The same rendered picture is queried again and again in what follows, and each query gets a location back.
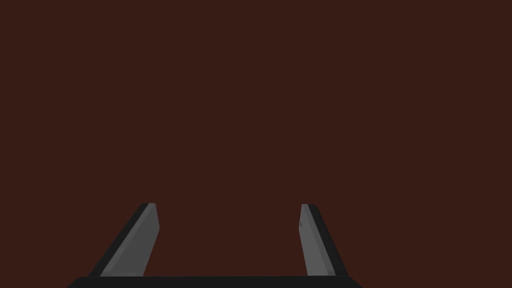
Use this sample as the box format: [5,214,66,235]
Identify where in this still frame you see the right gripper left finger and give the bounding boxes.
[87,202,161,278]

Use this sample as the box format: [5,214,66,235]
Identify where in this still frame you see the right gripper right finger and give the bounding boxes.
[298,203,349,277]

